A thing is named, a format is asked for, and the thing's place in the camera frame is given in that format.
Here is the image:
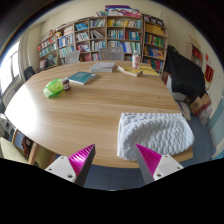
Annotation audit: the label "open yellow book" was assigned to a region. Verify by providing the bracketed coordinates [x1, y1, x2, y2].
[116, 65, 143, 78]

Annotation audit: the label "yellow folder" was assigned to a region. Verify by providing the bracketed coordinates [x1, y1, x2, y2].
[138, 63, 161, 78]

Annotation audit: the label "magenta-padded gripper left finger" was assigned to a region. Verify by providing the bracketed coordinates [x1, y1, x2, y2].
[44, 143, 97, 188]

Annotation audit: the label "white knitted towel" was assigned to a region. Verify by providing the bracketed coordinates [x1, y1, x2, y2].
[116, 112, 195, 162]

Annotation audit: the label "white box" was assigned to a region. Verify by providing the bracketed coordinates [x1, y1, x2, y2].
[165, 74, 188, 103]

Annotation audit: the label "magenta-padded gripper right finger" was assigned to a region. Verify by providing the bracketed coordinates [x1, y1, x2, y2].
[134, 142, 185, 186]

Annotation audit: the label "white-backed chair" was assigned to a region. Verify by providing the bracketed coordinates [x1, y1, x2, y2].
[64, 49, 81, 65]

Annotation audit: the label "red wall hanging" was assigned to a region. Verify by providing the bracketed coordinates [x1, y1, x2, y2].
[203, 63, 215, 84]

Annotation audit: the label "wooden bookshelf unit with books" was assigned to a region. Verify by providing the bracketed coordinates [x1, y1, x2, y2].
[36, 4, 169, 76]

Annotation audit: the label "black cloth cover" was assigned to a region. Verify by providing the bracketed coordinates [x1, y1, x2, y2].
[163, 44, 207, 99]

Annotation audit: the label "papers on floor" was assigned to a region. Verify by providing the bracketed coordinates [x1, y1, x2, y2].
[178, 100, 192, 121]

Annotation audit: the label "grey mesh chair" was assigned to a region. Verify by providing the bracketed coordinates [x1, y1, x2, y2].
[99, 46, 125, 62]

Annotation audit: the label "teal book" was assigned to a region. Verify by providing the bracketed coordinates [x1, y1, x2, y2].
[67, 70, 99, 86]

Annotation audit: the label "clear plastic bag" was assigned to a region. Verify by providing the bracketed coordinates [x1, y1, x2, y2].
[198, 105, 213, 127]

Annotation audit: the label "green-cushioned wooden chair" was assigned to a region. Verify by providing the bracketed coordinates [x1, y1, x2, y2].
[0, 136, 58, 169]

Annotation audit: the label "white bottle with red label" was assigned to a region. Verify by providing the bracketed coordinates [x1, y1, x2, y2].
[131, 50, 140, 70]

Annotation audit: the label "window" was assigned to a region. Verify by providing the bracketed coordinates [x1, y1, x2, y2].
[0, 39, 22, 96]

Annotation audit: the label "cardboard box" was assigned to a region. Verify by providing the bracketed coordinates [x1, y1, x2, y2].
[189, 93, 213, 117]

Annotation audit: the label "dark office chair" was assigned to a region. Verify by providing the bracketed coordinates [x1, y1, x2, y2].
[23, 65, 37, 82]

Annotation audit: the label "small wooden wall shelf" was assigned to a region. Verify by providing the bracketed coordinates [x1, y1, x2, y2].
[190, 42, 204, 68]

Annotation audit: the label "green plastic bag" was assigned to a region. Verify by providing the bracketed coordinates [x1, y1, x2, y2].
[42, 78, 65, 99]

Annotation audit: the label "small dark-lidded jar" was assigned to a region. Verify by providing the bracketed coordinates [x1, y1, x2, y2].
[61, 76, 72, 91]

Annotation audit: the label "grey book stack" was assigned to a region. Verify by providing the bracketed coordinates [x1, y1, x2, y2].
[89, 61, 116, 74]

